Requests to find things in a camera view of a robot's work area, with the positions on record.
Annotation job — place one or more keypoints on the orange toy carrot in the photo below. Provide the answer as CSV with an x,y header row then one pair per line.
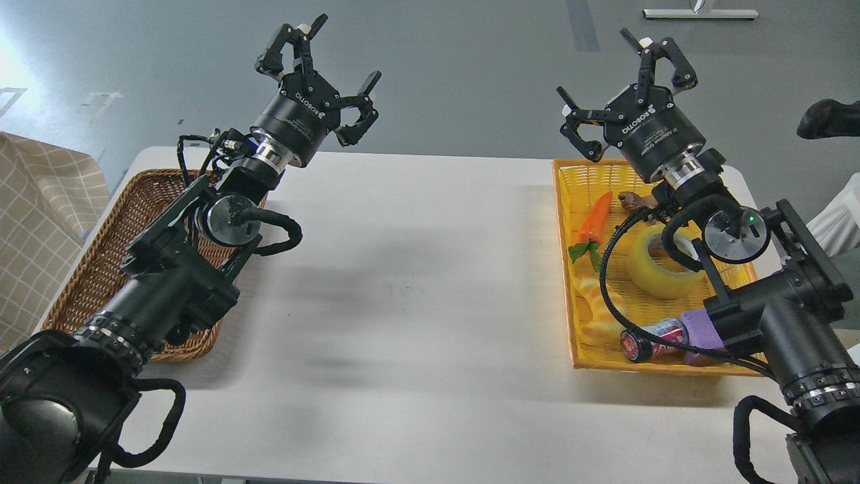
x,y
591,234

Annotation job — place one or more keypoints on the purple foam block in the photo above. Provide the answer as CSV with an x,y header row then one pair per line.
x,y
702,334

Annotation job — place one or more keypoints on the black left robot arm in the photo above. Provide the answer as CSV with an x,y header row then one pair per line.
x,y
71,399

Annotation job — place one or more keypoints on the white trouser leg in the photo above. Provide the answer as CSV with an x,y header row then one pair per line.
x,y
836,228

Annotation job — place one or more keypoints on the toy croissant bread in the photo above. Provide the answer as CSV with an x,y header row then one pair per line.
x,y
601,327

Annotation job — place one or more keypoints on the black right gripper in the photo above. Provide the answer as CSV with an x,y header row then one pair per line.
x,y
655,131

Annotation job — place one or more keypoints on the yellow tape roll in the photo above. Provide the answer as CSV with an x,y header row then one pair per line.
x,y
651,269

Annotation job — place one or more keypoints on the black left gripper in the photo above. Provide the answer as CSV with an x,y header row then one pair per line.
x,y
304,114

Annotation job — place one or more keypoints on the beige checkered cloth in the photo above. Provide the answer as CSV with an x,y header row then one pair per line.
x,y
51,198

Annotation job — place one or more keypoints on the black shoe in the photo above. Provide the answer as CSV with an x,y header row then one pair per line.
x,y
828,119

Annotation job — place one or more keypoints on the brown toy lion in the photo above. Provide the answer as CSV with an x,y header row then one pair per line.
x,y
630,201

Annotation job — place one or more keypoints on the yellow plastic basket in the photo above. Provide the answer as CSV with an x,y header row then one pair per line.
x,y
578,184

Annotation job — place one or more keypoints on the brown wicker basket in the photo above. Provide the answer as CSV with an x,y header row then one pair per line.
x,y
181,272

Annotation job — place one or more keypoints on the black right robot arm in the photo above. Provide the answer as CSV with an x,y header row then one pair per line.
x,y
777,292

